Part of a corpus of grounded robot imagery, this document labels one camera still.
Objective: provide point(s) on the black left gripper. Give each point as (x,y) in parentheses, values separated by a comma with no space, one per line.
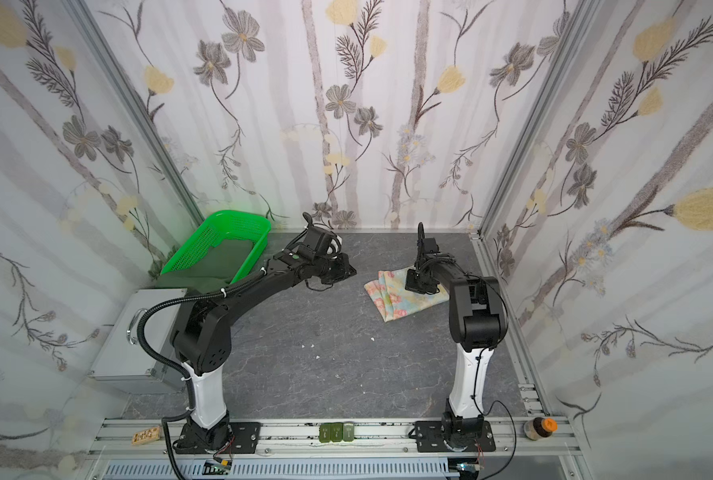
(339,270)

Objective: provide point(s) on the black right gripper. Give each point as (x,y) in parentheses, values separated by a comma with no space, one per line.
(421,280)

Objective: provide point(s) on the floral pastel skirt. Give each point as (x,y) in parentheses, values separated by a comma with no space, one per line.
(394,302)

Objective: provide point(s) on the dark green skirt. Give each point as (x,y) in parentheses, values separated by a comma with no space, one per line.
(213,272)

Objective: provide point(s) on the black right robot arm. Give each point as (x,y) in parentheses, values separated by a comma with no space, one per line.
(478,324)

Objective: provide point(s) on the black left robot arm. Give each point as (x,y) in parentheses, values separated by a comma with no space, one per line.
(203,341)

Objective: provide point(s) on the green plastic basket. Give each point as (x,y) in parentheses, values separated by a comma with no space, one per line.
(245,233)

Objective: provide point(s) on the green terminal block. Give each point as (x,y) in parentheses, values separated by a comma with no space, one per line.
(336,432)

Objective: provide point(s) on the orange capped bottle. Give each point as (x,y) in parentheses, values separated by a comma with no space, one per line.
(540,428)

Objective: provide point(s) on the silver metal case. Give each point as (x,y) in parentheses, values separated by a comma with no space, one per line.
(122,363)

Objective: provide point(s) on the small wooden block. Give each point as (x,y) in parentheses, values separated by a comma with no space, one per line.
(147,436)

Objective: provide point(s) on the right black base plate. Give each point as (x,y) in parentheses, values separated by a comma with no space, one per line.
(433,436)

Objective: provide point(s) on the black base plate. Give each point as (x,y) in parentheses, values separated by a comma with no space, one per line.
(242,437)
(433,436)

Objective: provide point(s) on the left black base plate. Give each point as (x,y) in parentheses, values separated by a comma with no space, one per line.
(242,437)

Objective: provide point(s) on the white slotted cable duct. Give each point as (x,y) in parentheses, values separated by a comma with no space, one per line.
(349,468)

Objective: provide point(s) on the aluminium mounting rail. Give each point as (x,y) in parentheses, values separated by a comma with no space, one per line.
(389,437)

